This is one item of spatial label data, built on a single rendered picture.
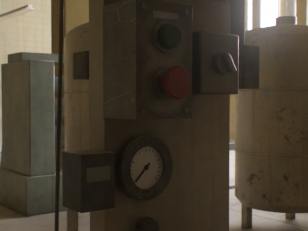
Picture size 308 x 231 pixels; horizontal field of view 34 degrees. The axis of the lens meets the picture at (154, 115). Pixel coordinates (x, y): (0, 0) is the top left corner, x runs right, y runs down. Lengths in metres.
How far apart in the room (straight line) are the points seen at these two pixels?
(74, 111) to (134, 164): 3.39
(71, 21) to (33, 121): 2.15
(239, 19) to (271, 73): 4.61
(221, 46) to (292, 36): 4.83
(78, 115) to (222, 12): 3.28
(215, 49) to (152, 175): 0.20
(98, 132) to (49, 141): 6.11
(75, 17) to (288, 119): 4.10
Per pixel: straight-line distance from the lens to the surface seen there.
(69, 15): 8.19
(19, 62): 6.98
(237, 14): 0.93
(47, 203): 6.83
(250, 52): 0.91
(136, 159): 0.69
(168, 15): 0.64
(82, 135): 3.99
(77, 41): 4.05
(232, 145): 7.17
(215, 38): 0.70
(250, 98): 5.64
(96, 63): 0.68
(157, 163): 0.71
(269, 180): 5.59
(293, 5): 10.12
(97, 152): 0.65
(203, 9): 0.78
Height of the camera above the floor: 1.50
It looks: 2 degrees down
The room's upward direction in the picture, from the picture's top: straight up
